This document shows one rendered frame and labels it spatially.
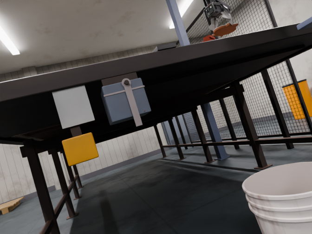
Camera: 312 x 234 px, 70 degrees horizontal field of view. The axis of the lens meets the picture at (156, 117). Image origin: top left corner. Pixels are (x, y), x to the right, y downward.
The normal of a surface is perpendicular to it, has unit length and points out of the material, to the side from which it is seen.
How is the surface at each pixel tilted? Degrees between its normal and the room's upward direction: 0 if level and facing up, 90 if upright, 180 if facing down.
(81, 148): 90
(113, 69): 90
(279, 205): 93
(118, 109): 90
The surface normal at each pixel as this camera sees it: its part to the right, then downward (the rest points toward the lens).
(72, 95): 0.27, -0.14
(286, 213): -0.57, 0.19
